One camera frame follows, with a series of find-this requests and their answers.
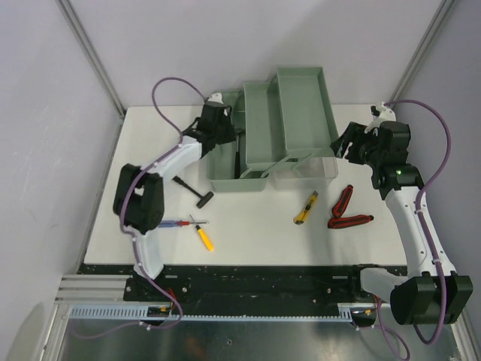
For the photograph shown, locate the black T-handle wrench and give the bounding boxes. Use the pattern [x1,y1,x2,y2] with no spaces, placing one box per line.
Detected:
[173,176,214,209]

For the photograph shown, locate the red and black pliers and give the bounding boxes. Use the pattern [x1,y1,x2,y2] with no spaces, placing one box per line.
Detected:
[328,184,374,229]

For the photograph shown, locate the green plastic tool box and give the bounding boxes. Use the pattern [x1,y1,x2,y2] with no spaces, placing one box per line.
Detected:
[206,66,339,193]

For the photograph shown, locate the left aluminium frame post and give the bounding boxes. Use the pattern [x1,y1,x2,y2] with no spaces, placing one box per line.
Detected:
[55,0,126,119]

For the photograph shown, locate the grey slotted cable duct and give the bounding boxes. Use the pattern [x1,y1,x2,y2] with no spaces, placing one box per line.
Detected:
[69,302,380,324]

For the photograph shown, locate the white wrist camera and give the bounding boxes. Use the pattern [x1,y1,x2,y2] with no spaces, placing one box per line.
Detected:
[206,92,227,114]
[365,102,397,133]

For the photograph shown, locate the aluminium frame post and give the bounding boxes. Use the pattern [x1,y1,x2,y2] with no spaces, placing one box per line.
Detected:
[389,0,458,102]
[55,0,126,119]

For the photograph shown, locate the right aluminium frame post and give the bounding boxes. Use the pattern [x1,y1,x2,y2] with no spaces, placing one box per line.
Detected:
[389,0,458,102]

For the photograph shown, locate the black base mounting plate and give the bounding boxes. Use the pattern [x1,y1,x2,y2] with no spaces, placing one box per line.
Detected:
[77,262,414,315]

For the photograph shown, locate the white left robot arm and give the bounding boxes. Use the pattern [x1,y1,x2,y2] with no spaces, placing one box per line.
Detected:
[113,101,236,301]

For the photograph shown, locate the yellow handle screwdriver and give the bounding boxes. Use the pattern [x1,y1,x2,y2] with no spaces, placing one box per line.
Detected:
[189,214,214,252]

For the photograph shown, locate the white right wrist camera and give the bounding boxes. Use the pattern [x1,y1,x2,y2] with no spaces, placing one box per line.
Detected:
[365,102,397,133]

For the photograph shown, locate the yellow utility knife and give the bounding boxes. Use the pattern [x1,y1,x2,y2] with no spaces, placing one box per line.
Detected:
[293,191,319,225]

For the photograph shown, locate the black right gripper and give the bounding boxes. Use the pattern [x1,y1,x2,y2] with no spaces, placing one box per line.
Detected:
[330,122,384,168]

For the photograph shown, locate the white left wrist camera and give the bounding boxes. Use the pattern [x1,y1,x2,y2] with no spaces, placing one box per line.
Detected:
[206,92,227,114]

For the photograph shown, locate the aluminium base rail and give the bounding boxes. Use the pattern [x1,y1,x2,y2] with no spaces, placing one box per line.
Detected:
[55,275,129,305]

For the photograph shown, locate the small black claw hammer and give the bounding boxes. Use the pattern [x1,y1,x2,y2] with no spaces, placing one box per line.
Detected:
[234,139,241,179]

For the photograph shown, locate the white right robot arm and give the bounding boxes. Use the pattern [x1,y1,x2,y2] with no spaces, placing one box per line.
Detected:
[331,121,473,325]

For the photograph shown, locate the blue and red screwdriver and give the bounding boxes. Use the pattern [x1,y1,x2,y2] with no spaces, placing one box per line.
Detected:
[158,220,208,228]

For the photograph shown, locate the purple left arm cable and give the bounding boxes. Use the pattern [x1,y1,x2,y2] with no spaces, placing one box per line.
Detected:
[71,77,211,339]

